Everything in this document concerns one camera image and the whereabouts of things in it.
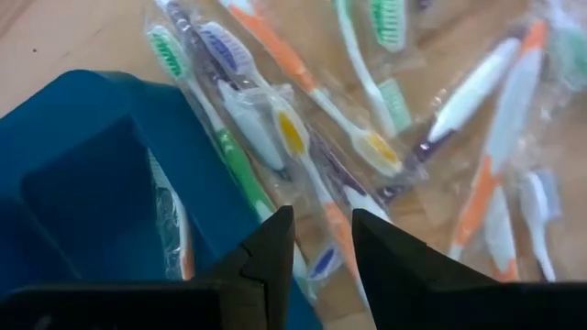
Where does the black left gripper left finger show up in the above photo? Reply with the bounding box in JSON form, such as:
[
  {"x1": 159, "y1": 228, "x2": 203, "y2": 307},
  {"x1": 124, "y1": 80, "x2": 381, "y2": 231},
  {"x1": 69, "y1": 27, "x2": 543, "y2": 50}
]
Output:
[{"x1": 0, "y1": 204, "x2": 295, "y2": 330}]

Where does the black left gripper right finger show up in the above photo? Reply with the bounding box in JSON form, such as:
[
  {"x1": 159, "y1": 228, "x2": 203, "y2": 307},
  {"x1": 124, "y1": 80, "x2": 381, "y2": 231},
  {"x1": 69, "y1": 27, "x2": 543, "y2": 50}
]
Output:
[{"x1": 351, "y1": 208, "x2": 587, "y2": 330}]

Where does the blue plastic bin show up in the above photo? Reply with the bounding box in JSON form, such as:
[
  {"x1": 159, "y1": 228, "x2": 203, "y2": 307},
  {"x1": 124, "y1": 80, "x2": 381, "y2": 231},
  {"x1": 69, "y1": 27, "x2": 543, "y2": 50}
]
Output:
[{"x1": 0, "y1": 68, "x2": 322, "y2": 330}]

